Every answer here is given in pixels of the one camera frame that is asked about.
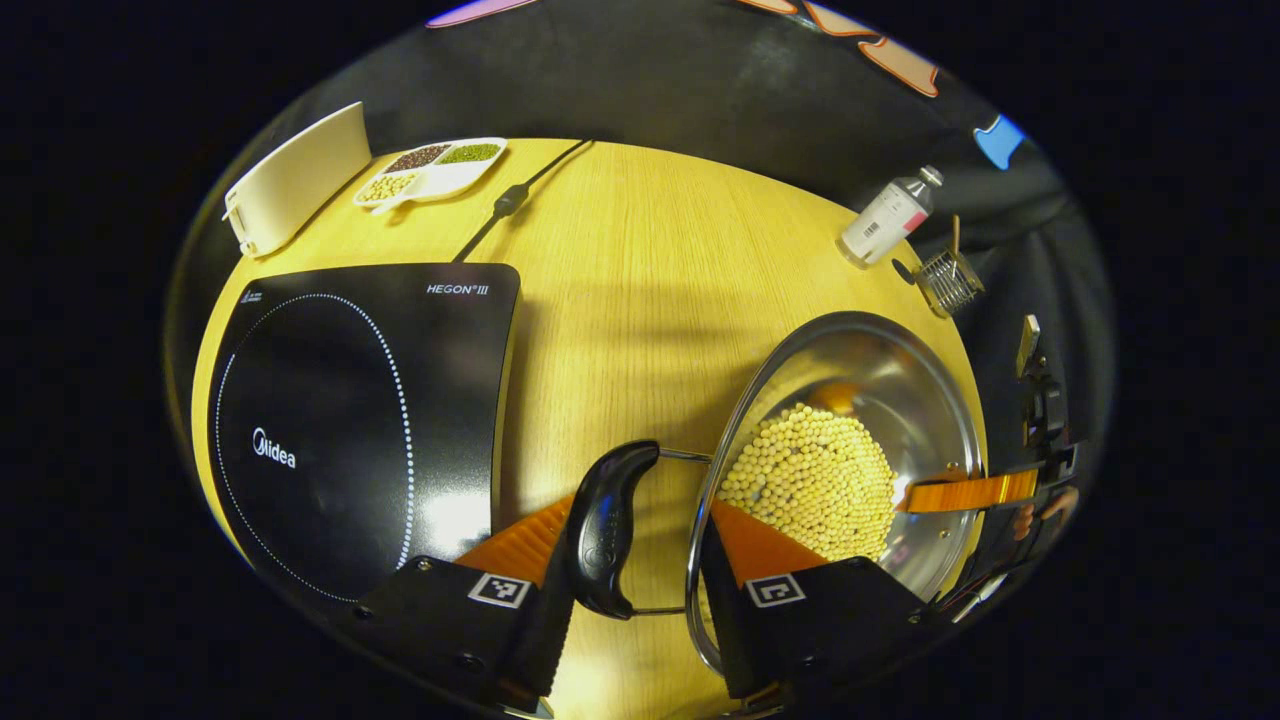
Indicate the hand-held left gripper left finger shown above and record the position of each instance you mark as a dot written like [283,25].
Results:
[550,620]

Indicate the glass cup with wooden stick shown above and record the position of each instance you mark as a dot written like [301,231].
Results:
[950,283]

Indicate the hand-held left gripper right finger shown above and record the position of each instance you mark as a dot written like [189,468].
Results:
[725,610]

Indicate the white toaster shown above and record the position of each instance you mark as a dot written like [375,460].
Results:
[300,180]

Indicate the black backdrop cloth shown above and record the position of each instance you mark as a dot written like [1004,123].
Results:
[680,90]

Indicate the heap of yellow soybeans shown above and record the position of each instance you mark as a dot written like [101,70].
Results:
[810,480]

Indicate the white divided dish of beans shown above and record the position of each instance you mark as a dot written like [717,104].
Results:
[440,172]

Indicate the black induction cooktop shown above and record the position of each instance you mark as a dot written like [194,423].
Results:
[350,420]

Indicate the clear bottle with pink label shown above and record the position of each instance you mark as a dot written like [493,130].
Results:
[885,220]

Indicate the small black round cap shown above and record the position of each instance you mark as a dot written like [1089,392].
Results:
[903,271]

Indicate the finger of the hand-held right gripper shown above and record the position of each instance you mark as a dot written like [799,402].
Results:
[970,491]

